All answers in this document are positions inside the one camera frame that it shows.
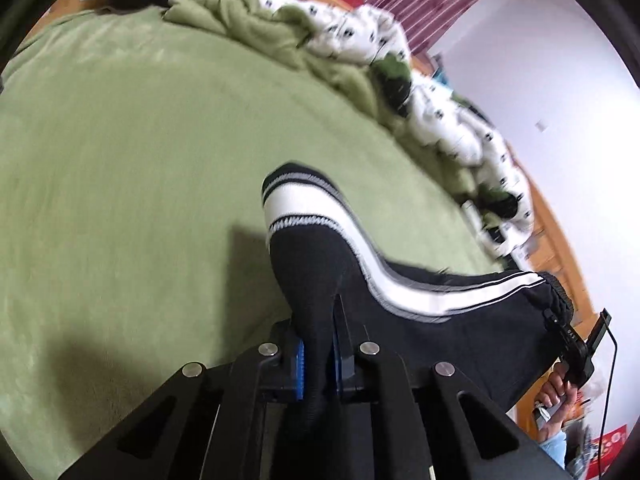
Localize black pants white stripe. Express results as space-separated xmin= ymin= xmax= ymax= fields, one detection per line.
xmin=262 ymin=162 xmax=574 ymax=420

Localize wooden bed frame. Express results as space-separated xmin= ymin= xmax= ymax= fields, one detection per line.
xmin=25 ymin=0 xmax=598 ymax=337

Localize green plush bed blanket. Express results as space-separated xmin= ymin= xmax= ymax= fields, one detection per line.
xmin=1 ymin=8 xmax=496 ymax=479

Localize white flower-print comforter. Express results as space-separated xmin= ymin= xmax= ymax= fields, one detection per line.
xmin=256 ymin=0 xmax=534 ymax=257

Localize person's right hand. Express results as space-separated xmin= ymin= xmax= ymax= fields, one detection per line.
xmin=533 ymin=362 xmax=584 ymax=429

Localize black cable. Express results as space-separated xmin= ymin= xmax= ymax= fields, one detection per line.
xmin=595 ymin=326 xmax=620 ymax=478

